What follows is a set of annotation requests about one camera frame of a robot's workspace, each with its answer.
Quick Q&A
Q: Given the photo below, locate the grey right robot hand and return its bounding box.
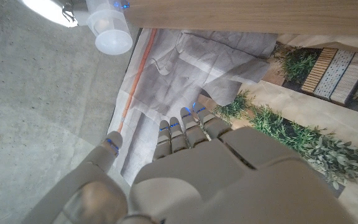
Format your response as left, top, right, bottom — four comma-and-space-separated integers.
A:
20, 0, 88, 28

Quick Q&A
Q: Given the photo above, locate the clear plastic syringe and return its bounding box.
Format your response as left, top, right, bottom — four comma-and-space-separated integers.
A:
85, 0, 134, 56

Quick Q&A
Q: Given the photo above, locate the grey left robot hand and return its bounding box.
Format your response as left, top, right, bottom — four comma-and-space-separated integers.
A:
20, 102, 357, 224

